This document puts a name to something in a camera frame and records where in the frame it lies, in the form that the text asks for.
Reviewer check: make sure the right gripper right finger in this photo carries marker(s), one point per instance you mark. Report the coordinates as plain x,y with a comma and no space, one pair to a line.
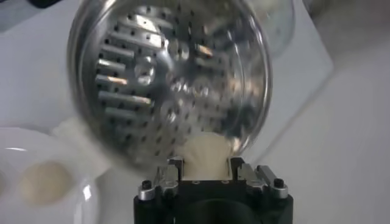
248,178

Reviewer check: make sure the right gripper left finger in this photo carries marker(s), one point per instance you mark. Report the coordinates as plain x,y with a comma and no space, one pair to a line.
169,179

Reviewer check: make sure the white steamed baozi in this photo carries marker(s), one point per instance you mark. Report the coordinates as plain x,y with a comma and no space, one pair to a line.
45,182
204,155

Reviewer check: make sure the stainless perforated steamer basket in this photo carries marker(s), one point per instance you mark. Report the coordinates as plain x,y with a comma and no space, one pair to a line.
137,76

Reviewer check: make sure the white round plate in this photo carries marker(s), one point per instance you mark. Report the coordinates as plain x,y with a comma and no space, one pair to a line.
36,213

